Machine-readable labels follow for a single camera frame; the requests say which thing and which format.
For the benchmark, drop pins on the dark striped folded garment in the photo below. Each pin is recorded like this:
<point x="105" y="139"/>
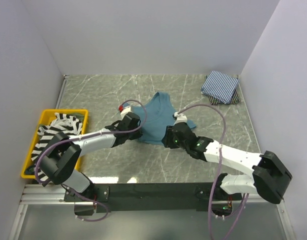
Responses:
<point x="235" y="99"/>

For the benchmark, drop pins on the teal ribbed tank top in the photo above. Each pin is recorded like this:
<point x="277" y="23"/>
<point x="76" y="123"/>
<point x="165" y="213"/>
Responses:
<point x="158" y="114"/>

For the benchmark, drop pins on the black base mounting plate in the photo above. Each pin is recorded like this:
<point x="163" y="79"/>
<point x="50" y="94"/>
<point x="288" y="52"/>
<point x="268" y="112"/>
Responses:
<point x="153" y="196"/>

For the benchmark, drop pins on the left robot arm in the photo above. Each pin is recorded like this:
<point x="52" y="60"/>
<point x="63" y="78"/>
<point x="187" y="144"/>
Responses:
<point x="58" y="159"/>

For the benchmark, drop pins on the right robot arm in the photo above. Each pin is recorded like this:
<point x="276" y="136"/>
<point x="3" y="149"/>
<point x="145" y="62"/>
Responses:
<point x="263" y="174"/>

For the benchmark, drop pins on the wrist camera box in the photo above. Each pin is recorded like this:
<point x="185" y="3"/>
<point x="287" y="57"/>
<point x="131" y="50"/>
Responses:
<point x="179" y="118"/>
<point x="123" y="110"/>

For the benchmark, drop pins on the black white striped garment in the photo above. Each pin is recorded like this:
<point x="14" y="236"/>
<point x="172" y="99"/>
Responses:
<point x="61" y="124"/>

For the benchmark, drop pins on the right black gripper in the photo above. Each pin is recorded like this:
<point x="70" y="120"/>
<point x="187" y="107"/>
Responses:
<point x="167" y="140"/>

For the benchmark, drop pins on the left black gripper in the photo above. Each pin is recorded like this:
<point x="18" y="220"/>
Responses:
<point x="138" y="134"/>

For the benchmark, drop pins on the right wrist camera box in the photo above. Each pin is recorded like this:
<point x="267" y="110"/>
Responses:
<point x="179" y="118"/>

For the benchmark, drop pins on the blue white striped folded garment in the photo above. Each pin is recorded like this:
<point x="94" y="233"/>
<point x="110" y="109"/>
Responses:
<point x="219" y="85"/>

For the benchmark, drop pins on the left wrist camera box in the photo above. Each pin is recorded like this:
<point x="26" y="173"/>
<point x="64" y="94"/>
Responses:
<point x="123" y="110"/>

